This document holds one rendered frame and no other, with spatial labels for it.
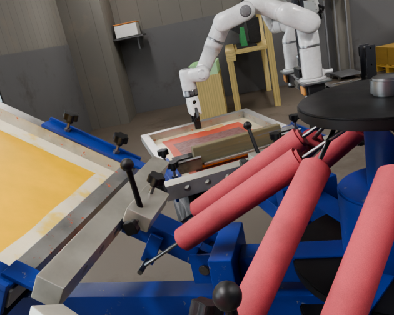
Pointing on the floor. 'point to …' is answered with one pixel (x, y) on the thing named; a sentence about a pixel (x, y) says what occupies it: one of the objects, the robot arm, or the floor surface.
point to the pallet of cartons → (393, 55)
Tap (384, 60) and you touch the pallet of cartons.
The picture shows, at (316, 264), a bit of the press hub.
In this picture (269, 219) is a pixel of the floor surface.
